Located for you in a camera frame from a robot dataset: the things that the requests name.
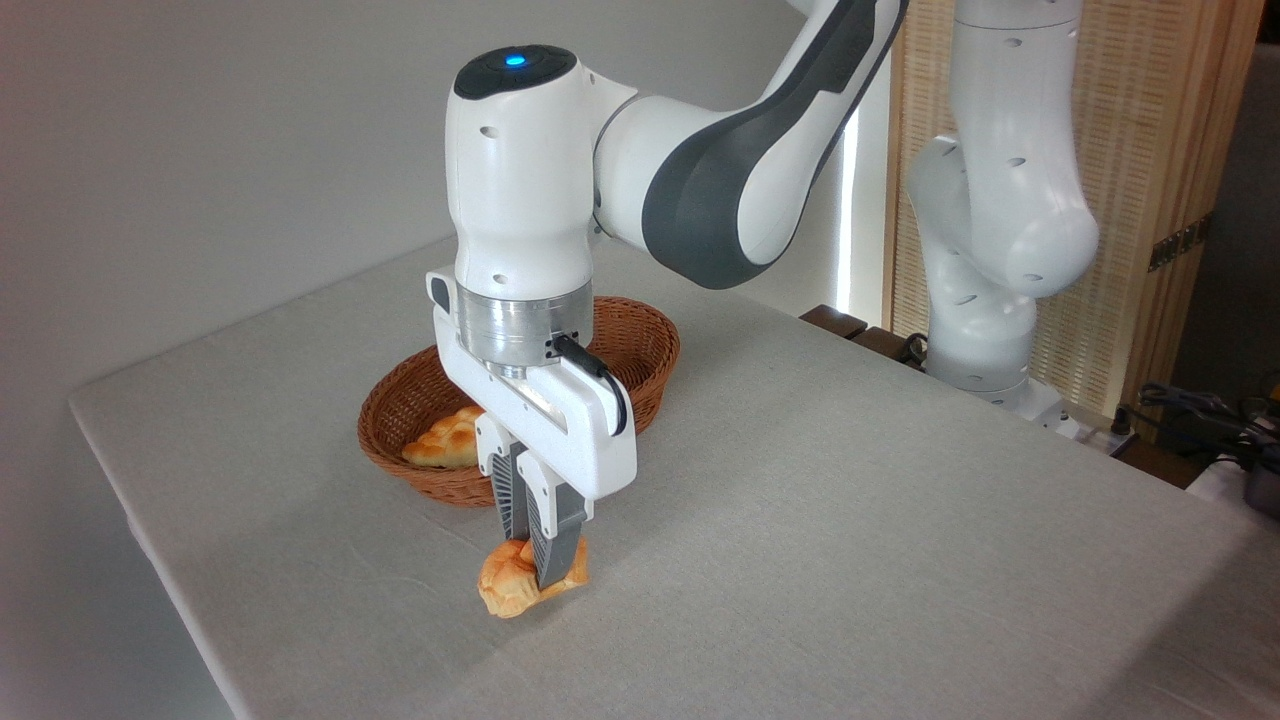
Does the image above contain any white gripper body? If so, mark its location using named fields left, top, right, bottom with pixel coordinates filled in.
left=425, top=268, right=639, bottom=498

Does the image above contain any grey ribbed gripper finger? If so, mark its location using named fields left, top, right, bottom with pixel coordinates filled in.
left=474, top=410, right=531, bottom=542
left=515, top=452, right=591, bottom=591

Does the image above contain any round knotted bread roll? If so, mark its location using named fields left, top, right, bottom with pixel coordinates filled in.
left=476, top=535, right=591, bottom=620

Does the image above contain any long braided bread loaf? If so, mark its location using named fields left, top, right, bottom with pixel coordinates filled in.
left=401, top=404, right=488, bottom=471

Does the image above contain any brown oval wicker basket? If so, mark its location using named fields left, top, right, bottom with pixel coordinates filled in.
left=357, top=295, right=682, bottom=509

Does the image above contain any white fabric tablecloth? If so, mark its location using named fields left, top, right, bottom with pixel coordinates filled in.
left=68, top=230, right=1280, bottom=720

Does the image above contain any dark wooden furniture piece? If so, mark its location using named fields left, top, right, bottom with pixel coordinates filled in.
left=800, top=304, right=931, bottom=373

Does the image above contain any metal screen hinge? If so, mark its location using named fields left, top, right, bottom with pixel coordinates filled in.
left=1148, top=213, right=1213, bottom=273

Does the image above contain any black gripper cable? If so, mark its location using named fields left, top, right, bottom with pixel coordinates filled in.
left=548, top=333, right=631, bottom=438

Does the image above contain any black cable bundle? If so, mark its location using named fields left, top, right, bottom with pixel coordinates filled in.
left=1138, top=382, right=1280, bottom=471

